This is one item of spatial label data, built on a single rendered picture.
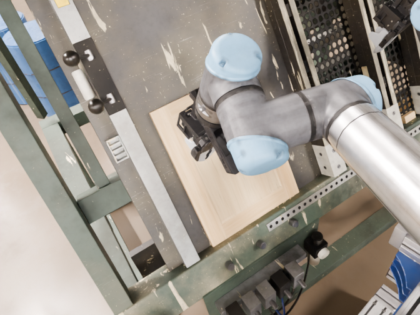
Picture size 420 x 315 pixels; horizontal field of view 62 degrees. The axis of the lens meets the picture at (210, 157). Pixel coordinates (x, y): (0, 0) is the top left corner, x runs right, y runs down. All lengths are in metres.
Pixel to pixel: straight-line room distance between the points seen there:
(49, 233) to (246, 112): 2.33
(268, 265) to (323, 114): 0.90
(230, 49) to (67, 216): 0.69
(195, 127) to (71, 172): 1.17
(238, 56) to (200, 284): 0.85
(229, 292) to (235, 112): 0.90
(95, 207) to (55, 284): 1.39
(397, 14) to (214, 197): 0.74
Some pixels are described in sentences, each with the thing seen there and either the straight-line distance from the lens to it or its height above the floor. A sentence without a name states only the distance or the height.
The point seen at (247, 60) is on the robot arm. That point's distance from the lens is 0.49.
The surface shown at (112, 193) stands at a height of 1.13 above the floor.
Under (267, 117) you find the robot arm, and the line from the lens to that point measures 0.47.
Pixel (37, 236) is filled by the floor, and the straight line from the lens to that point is 2.72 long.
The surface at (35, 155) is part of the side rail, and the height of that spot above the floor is 1.35.
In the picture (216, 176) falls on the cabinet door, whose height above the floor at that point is 1.07.
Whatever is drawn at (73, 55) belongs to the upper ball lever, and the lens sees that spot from 0.88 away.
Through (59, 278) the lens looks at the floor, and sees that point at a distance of 2.46.
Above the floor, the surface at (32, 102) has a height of 0.96.
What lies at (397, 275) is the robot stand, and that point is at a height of 0.82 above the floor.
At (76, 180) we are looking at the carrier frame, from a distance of 1.71.
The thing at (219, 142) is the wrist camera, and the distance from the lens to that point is 0.64.
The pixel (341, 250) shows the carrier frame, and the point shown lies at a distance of 2.02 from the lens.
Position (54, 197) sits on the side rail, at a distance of 1.00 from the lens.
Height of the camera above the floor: 1.92
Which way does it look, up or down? 45 degrees down
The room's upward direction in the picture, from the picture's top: 11 degrees counter-clockwise
